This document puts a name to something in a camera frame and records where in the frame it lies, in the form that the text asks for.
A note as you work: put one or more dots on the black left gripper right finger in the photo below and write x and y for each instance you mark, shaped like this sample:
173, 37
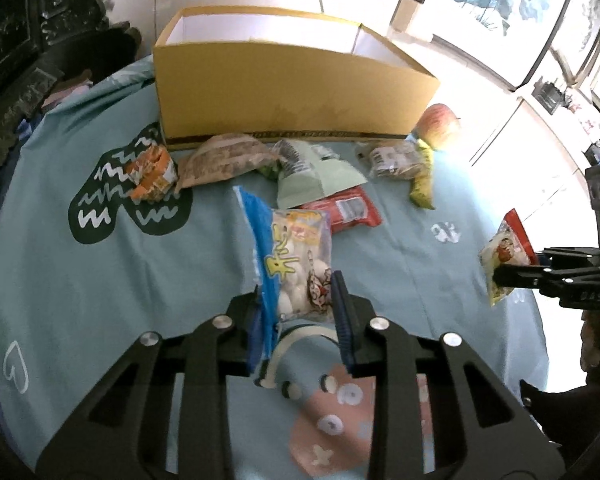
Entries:
439, 410

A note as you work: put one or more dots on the white red small snack packet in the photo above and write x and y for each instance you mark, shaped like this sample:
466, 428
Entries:
509, 245

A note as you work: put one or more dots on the red yellow apple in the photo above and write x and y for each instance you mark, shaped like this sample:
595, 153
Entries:
437, 126

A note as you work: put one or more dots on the pale green snack packet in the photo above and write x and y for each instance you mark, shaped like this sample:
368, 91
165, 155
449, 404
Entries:
309, 172

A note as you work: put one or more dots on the person's right hand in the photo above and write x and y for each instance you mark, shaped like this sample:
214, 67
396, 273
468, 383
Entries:
590, 340

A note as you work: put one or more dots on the yellow long corn stick packet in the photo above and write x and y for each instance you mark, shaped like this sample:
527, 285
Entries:
422, 194

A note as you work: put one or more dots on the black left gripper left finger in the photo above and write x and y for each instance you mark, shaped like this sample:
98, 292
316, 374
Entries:
160, 411

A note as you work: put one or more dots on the brown paper snack bag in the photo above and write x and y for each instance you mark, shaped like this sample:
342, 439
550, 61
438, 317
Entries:
224, 157

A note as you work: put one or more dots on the orange snack packet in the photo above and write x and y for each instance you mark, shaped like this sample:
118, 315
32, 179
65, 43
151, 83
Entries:
153, 173

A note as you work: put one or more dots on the brown bread in clear bag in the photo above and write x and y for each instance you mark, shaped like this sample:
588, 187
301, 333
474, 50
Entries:
391, 159

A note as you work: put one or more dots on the yellow cardboard box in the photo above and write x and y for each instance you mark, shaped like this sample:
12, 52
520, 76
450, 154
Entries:
277, 73

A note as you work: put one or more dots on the blue topped marshmallow bag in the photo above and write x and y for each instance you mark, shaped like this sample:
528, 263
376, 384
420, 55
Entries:
292, 257

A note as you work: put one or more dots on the dark carved wooden furniture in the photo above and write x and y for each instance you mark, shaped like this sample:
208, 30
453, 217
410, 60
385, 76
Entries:
44, 42

